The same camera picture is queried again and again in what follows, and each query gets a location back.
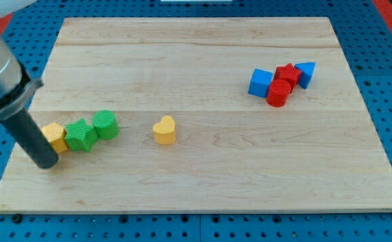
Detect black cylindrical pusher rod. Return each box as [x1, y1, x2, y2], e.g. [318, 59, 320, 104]
[2, 108, 58, 169]

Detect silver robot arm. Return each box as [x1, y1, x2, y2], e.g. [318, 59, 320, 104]
[0, 0, 58, 169]

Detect green star block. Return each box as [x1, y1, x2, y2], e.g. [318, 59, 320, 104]
[65, 119, 99, 152]

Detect red star block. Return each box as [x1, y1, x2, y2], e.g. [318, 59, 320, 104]
[274, 63, 303, 93]

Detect yellow hexagon block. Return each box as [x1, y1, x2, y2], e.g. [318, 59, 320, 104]
[41, 122, 69, 153]

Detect green cylinder block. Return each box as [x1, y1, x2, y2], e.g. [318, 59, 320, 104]
[92, 110, 119, 140]

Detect yellow heart block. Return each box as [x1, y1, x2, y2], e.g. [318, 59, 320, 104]
[153, 116, 176, 145]

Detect wooden board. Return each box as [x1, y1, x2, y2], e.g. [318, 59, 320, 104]
[0, 17, 392, 214]

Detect blue cube block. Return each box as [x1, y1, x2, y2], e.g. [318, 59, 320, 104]
[247, 69, 273, 98]

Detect red cylinder block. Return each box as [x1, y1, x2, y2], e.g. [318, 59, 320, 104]
[266, 79, 291, 108]

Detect blue triangle block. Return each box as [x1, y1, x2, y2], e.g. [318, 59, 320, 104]
[295, 62, 316, 89]

